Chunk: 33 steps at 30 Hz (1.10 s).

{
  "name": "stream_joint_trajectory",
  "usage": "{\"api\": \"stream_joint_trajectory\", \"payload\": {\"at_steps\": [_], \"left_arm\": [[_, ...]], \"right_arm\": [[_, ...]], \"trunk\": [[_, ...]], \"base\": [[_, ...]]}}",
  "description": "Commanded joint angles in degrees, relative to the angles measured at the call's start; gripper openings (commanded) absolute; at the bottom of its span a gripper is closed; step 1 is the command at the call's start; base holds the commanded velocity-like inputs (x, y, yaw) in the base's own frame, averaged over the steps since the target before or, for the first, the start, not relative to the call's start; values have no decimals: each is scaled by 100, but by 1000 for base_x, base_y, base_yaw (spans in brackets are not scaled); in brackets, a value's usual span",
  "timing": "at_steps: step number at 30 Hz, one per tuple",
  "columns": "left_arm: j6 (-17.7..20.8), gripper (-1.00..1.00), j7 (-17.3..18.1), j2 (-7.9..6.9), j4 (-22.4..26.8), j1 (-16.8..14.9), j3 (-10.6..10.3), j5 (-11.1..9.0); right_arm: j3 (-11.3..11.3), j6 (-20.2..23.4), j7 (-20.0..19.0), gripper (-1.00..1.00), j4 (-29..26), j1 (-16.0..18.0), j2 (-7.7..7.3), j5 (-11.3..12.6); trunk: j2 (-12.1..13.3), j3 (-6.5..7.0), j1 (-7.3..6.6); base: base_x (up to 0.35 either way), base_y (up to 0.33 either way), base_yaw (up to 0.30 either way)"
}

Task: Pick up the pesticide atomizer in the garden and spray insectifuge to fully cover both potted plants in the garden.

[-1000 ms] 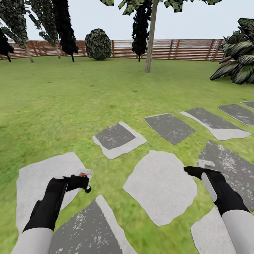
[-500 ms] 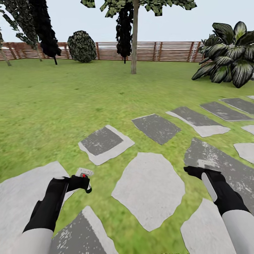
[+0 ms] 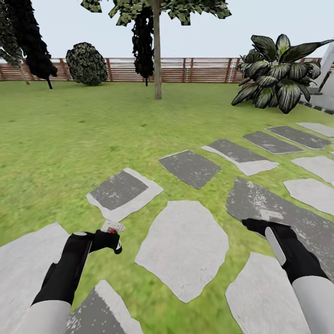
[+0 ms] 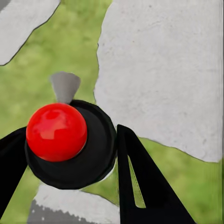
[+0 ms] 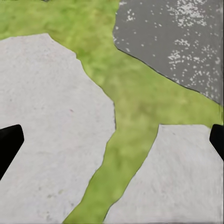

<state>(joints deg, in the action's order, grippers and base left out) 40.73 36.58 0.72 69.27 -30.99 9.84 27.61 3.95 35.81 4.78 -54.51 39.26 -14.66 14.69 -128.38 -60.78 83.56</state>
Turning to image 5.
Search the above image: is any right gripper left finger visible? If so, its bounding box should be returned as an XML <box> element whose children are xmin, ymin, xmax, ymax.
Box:
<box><xmin>0</xmin><ymin>124</ymin><xmax>24</xmax><ymax>180</ymax></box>

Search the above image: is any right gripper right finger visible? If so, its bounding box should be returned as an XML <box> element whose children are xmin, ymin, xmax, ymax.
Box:
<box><xmin>210</xmin><ymin>124</ymin><xmax>224</xmax><ymax>161</ymax></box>

